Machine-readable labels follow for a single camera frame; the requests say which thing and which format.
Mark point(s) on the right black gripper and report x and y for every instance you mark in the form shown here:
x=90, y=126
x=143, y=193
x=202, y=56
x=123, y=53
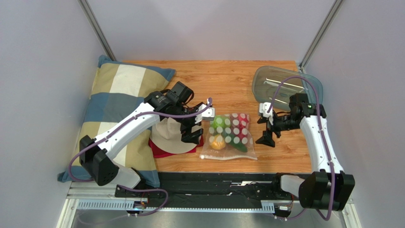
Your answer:
x=274, y=125

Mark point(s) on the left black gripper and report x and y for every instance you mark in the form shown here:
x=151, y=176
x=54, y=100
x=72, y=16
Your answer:
x=193, y=137

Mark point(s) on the red apple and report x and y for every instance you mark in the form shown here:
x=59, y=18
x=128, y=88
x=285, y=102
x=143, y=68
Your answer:
x=239, y=120

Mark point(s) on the orange fruit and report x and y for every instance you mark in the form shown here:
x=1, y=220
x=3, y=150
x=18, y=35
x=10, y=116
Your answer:
x=217, y=142

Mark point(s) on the green artichoke toy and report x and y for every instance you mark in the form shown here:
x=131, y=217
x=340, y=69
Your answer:
x=219, y=124

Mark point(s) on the clear polka dot zip bag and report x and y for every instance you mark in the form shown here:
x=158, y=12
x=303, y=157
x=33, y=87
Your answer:
x=227, y=153

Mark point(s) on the green cucumber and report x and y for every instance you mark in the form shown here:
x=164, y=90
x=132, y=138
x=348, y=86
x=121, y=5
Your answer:
x=235, y=142

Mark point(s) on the red strawberry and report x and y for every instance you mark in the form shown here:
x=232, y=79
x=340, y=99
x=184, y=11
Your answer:
x=241, y=136

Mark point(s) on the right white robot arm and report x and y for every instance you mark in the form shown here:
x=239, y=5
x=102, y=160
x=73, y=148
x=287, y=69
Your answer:
x=328, y=187

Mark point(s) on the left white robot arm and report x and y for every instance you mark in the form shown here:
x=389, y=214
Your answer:
x=96, y=155

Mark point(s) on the beige bucket hat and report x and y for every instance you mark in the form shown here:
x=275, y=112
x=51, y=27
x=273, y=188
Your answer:
x=166, y=135

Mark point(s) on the dark red cloth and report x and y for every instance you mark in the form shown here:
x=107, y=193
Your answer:
x=164, y=153

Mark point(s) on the grey transparent plastic container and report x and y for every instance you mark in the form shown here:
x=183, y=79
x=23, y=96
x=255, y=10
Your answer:
x=267, y=79

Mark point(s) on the plaid blue beige pillow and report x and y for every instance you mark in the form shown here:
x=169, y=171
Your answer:
x=118, y=89

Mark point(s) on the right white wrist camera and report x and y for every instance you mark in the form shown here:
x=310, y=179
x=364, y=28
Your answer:
x=266, y=110

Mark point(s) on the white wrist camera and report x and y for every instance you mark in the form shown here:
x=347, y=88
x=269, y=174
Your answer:
x=266, y=110
x=205, y=111

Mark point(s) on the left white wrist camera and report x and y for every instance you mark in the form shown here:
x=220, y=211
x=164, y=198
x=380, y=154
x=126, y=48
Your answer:
x=205, y=111

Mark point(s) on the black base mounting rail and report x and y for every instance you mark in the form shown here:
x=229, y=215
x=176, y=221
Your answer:
x=204, y=190

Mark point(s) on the right aluminium frame post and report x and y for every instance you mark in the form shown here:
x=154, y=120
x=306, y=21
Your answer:
x=332, y=13

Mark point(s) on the aluminium frame post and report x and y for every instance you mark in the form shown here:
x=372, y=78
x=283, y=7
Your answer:
x=88, y=12
x=332, y=13

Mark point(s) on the aluminium base frame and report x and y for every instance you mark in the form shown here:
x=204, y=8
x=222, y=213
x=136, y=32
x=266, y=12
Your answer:
x=89, y=196

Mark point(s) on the left aluminium frame post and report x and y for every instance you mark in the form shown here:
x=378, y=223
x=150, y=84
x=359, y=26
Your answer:
x=88, y=12

